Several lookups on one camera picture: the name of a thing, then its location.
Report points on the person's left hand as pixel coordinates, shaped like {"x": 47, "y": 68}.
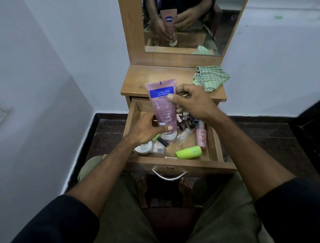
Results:
{"x": 145, "y": 130}

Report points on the person's right hand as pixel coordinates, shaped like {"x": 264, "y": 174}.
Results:
{"x": 197, "y": 102}

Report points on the white nail polish remover jar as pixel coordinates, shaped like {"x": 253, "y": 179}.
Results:
{"x": 143, "y": 149}

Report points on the wooden drawer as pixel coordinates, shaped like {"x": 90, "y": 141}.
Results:
{"x": 140, "y": 109}

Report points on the clear plastic compartment box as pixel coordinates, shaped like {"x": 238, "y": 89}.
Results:
{"x": 157, "y": 148}

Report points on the green square polish bottle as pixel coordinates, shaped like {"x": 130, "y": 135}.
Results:
{"x": 163, "y": 142}

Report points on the pile of nail polish bottles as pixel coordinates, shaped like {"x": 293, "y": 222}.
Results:
{"x": 186, "y": 122}

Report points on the pink cosmetic lotion tube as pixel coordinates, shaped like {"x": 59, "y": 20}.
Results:
{"x": 162, "y": 105}

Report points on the pink spray bottle white cap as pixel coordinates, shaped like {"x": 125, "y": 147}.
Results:
{"x": 201, "y": 137}

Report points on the slim clear perfume bottle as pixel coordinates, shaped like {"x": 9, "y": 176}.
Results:
{"x": 183, "y": 136}

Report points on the lime green bottle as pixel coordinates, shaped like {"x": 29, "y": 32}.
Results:
{"x": 188, "y": 152}

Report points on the person's right forearm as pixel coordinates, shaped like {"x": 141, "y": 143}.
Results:
{"x": 245, "y": 155}

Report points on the person's left forearm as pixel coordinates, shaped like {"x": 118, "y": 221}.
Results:
{"x": 105, "y": 175}

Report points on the person's left foot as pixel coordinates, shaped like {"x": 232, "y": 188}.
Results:
{"x": 143, "y": 190}

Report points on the person's olive green trousers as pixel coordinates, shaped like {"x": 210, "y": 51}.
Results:
{"x": 120, "y": 220}

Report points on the person's black left sleeve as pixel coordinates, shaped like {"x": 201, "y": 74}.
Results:
{"x": 57, "y": 222}

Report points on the person's black sleeve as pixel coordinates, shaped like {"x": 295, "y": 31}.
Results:
{"x": 57, "y": 222}
{"x": 290, "y": 212}

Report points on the person's black right sleeve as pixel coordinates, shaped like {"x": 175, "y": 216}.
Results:
{"x": 290, "y": 212}

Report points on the green striped cloth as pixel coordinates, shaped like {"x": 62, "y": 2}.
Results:
{"x": 210, "y": 77}

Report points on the wooden dressing table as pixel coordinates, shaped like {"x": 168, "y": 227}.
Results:
{"x": 140, "y": 77}

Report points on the dressing table mirror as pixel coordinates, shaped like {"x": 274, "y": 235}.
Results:
{"x": 225, "y": 25}

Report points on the dark red stool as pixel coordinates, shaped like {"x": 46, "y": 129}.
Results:
{"x": 172, "y": 225}

